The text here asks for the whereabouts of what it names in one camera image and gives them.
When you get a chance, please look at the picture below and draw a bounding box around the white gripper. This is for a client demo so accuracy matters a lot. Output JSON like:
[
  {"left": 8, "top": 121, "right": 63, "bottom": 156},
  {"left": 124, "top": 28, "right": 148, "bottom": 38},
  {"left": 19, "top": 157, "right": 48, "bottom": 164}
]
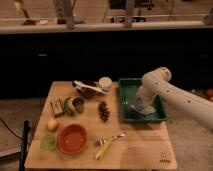
[{"left": 136, "top": 85, "right": 156, "bottom": 108}]

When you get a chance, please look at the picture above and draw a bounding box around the grey sponge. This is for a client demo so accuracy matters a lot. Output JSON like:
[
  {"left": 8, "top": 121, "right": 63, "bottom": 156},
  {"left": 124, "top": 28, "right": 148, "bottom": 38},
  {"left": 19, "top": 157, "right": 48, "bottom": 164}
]
[{"left": 130, "top": 100, "right": 155, "bottom": 116}]

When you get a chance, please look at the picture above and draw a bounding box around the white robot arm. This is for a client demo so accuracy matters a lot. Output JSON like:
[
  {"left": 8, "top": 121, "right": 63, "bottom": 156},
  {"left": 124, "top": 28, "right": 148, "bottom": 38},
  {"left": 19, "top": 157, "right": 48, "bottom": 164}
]
[{"left": 136, "top": 67, "right": 213, "bottom": 130}]

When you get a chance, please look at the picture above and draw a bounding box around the green plastic tray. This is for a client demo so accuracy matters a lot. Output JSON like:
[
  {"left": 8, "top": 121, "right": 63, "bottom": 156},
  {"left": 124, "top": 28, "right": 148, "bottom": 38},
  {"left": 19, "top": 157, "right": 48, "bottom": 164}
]
[{"left": 118, "top": 78, "right": 167, "bottom": 123}]

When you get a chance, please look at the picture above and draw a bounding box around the white cup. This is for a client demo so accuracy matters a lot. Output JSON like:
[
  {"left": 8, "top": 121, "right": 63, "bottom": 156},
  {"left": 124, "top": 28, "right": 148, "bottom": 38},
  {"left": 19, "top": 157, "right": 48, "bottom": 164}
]
[{"left": 98, "top": 77, "right": 112, "bottom": 91}]

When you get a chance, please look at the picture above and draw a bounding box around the brown pine cone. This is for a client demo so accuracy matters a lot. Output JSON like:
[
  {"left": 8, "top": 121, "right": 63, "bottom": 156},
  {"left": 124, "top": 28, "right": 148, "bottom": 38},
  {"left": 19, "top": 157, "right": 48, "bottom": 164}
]
[{"left": 98, "top": 101, "right": 110, "bottom": 122}]

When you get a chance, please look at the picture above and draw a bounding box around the dark brown bowl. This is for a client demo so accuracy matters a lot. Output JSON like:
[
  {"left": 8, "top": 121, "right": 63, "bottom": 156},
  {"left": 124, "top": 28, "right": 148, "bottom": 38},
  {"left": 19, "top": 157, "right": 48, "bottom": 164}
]
[{"left": 72, "top": 80, "right": 101, "bottom": 99}]

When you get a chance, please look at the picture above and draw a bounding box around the green pepper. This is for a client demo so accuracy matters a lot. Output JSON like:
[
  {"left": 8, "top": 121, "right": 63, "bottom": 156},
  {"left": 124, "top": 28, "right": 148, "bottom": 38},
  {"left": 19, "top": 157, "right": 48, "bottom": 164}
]
[{"left": 64, "top": 97, "right": 74, "bottom": 116}]

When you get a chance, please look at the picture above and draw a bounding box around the orange bowl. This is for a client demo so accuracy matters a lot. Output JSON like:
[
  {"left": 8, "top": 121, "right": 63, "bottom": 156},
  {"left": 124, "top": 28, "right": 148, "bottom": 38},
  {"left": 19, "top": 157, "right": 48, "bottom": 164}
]
[{"left": 57, "top": 124, "right": 87, "bottom": 155}]

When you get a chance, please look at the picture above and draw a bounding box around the yellow lemon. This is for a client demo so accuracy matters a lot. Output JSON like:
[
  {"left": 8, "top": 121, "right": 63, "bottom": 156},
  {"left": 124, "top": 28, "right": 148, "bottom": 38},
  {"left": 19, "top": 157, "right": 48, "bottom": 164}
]
[{"left": 47, "top": 119, "right": 59, "bottom": 132}]

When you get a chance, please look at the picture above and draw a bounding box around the yellow handled peeler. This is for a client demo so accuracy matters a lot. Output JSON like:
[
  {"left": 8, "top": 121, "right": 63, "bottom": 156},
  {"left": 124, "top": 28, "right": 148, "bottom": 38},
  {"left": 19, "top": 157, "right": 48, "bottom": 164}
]
[{"left": 94, "top": 132, "right": 126, "bottom": 160}]

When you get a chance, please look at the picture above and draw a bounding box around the black chair frame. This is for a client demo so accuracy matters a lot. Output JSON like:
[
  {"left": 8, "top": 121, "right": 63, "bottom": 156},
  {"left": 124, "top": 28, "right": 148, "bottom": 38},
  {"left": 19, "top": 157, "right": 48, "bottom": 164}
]
[{"left": 19, "top": 120, "right": 30, "bottom": 171}]

